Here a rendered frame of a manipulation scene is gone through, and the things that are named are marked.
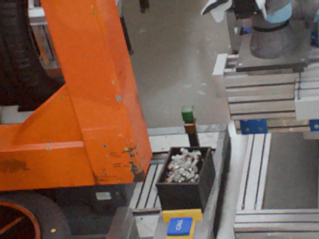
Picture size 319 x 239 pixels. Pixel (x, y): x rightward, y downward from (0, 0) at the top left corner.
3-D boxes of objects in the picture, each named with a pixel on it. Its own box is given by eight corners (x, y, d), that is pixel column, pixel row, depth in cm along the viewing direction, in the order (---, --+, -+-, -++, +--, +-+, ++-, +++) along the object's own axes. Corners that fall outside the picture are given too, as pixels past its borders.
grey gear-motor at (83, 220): (42, 222, 327) (17, 149, 309) (147, 216, 319) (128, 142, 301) (26, 255, 312) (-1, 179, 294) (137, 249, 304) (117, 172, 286)
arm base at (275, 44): (299, 33, 266) (296, 5, 261) (296, 56, 254) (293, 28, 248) (252, 38, 269) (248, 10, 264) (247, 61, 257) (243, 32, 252)
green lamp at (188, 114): (184, 115, 274) (182, 105, 271) (196, 114, 273) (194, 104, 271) (182, 121, 270) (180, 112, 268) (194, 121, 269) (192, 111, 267)
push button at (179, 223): (171, 223, 253) (170, 217, 252) (193, 221, 252) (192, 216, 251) (167, 238, 247) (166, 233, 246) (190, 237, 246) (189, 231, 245)
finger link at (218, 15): (208, 31, 198) (238, 15, 201) (201, 10, 196) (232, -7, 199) (201, 29, 201) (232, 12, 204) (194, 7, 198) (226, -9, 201)
